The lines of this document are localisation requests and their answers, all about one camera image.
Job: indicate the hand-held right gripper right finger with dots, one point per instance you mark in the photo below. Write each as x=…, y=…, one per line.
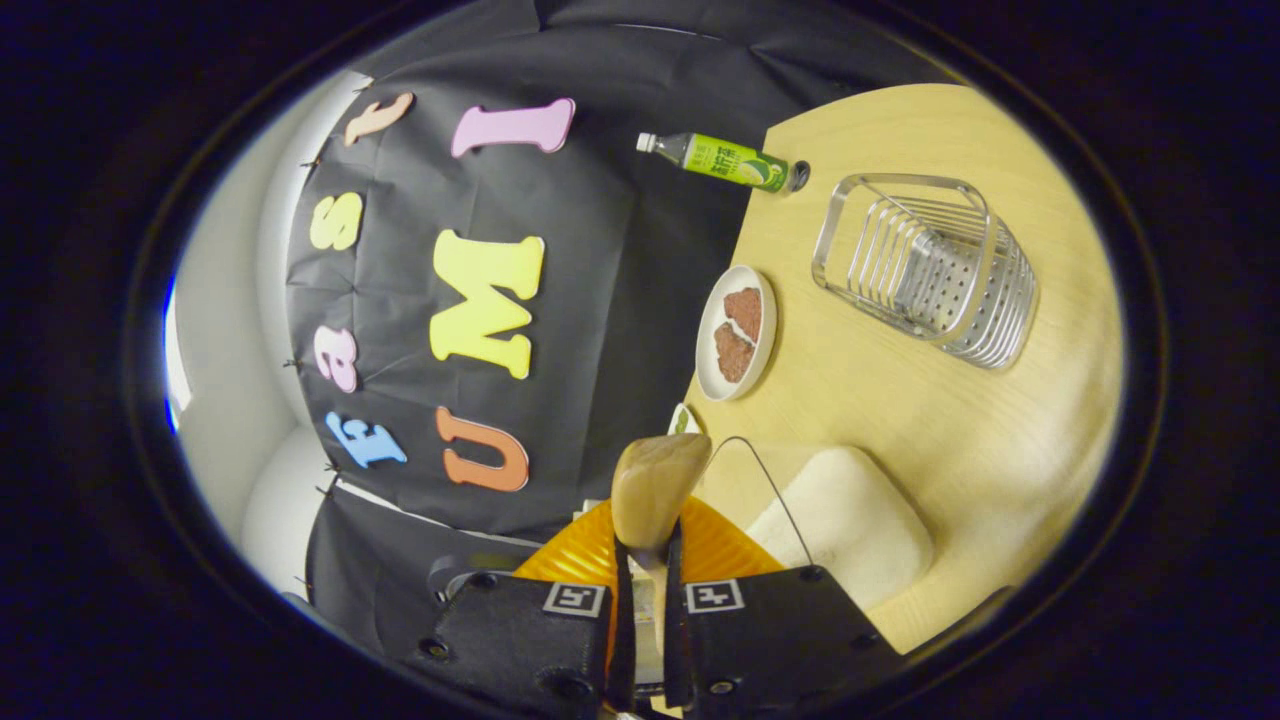
x=676, y=650

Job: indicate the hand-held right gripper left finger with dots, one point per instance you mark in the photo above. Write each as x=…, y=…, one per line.
x=623, y=650

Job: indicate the wooden spoon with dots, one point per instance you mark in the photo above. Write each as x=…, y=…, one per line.
x=655, y=485

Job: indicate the white divided grain dish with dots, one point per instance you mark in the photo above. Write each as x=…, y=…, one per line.
x=683, y=420

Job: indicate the brown meat piece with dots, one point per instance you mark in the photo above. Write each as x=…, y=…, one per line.
x=743, y=312
x=733, y=355

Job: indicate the white round plate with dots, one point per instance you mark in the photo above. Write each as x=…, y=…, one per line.
x=708, y=330

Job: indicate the black backdrop cloth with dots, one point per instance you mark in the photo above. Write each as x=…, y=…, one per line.
x=600, y=300

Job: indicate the small black round disc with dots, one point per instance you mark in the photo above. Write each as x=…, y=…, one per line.
x=798, y=176

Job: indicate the green label drink bottle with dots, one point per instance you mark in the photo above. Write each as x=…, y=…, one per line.
x=725, y=160

